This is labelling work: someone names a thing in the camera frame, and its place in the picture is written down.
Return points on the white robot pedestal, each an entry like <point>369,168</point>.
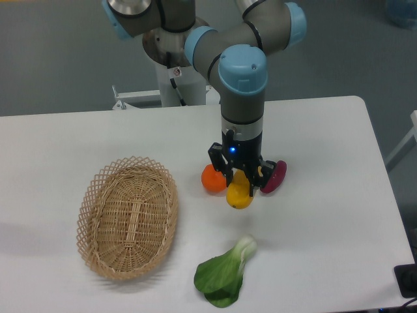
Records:
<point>179,84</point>

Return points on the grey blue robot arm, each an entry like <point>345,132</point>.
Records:
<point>232,62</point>

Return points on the yellow mango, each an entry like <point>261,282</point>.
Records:
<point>238,191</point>

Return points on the white furniture at right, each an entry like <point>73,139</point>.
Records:
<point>403,147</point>

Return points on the purple red fruit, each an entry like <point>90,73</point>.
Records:
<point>276,178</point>

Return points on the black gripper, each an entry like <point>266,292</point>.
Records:
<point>244,155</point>

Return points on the black device at table edge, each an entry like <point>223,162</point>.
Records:
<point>406,279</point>

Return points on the woven wicker basket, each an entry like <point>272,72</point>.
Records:
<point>128,218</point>

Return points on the green bok choy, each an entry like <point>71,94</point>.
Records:
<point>220,278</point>

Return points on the orange fruit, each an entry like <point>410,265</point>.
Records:
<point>212,180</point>

